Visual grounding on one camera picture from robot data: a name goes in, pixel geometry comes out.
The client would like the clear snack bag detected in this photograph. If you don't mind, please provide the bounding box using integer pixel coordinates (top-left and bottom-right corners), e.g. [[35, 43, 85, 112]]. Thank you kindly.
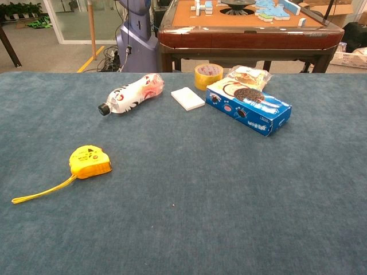
[[225, 65, 272, 92]]

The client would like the blue Oreo cookie box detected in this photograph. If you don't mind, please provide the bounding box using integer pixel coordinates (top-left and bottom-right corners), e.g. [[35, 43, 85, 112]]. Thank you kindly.
[[205, 77, 292, 138]]

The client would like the black mahjong table hub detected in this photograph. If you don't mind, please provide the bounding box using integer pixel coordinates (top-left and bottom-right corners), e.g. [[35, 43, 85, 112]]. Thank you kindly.
[[220, 0, 256, 15]]

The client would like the blue mahjong tile stack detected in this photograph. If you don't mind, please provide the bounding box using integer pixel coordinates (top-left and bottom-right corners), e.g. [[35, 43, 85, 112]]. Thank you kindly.
[[191, 0, 214, 15]]

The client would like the black bag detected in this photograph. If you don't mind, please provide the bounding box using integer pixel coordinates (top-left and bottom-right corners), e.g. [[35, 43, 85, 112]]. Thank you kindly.
[[342, 22, 367, 54]]

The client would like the dark table leg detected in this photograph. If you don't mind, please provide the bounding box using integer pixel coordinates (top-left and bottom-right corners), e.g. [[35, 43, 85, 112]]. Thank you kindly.
[[0, 24, 22, 69]]

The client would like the brown mahjong table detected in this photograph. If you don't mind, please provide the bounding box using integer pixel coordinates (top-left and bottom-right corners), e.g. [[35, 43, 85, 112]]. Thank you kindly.
[[157, 0, 345, 73]]

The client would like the wooden pole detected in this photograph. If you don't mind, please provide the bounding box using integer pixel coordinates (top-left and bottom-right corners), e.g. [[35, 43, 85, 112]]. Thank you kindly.
[[87, 0, 97, 61]]

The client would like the cardboard box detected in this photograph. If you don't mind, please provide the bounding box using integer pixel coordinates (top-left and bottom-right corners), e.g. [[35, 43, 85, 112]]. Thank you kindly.
[[298, 0, 367, 28]]

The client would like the black cable bundle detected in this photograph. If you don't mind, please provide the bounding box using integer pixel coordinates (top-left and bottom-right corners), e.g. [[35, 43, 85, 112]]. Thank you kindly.
[[97, 45, 122, 72]]

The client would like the row of potted plants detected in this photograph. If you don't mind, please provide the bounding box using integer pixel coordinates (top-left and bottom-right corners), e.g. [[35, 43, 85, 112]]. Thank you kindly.
[[0, 2, 44, 21]]

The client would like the white rectangular pad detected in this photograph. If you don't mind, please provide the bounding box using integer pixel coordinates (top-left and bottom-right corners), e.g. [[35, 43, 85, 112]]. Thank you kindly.
[[170, 87, 205, 112]]

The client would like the green cloth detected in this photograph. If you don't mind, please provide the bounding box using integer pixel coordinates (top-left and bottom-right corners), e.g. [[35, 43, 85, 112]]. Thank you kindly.
[[26, 16, 53, 29]]

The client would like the white framed glass partition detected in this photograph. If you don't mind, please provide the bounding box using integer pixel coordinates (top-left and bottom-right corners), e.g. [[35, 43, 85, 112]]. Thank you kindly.
[[42, 0, 119, 45]]

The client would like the black thin rod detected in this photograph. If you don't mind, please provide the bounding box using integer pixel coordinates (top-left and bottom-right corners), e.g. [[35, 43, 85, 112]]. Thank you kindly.
[[323, 0, 335, 25]]

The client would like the white plastic basket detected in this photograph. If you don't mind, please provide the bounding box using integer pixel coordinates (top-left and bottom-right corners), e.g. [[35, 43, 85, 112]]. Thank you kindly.
[[329, 47, 367, 69]]

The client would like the purple robot base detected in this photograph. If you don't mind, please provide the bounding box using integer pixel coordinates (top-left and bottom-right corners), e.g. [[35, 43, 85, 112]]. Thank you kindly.
[[115, 0, 159, 73]]

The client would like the clear bottle with white label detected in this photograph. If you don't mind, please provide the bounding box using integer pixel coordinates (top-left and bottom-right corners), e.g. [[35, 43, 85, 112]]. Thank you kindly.
[[97, 73, 165, 116]]

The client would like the blue table cloth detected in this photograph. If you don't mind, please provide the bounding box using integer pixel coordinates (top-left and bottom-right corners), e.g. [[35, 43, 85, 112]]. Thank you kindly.
[[0, 71, 367, 275]]

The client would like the yellow tape measure with strap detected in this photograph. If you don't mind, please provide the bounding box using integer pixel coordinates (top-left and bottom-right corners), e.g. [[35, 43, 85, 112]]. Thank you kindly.
[[11, 144, 113, 205]]

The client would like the yellowish packing tape roll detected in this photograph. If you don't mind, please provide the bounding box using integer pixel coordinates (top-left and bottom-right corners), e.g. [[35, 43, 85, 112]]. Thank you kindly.
[[194, 63, 224, 92]]

